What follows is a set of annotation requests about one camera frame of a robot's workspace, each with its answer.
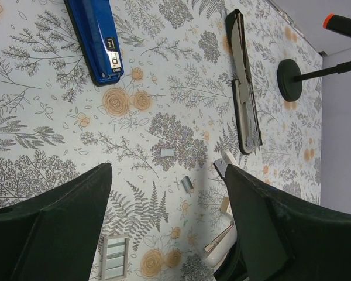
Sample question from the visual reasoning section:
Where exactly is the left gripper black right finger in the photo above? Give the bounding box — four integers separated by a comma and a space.
214, 164, 351, 280

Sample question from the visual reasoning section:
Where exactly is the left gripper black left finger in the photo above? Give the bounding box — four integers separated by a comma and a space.
0, 163, 112, 280

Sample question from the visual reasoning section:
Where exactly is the white stapler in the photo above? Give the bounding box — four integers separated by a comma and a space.
203, 150, 238, 268

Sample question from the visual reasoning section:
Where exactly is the small staple strip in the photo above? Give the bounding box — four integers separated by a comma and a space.
181, 176, 194, 194
160, 148, 175, 157

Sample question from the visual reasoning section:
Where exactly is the blue stapler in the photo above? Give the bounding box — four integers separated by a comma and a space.
64, 0, 124, 87

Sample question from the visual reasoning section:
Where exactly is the small staple box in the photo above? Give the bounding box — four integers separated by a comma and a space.
220, 197, 232, 216

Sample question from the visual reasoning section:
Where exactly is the grey staple strip stack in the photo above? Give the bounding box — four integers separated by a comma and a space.
101, 234, 129, 281

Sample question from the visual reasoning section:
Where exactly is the floral table mat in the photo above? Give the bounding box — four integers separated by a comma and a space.
0, 1, 322, 280

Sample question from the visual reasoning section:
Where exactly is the black microphone on stand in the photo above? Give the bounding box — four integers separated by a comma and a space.
277, 13, 351, 102

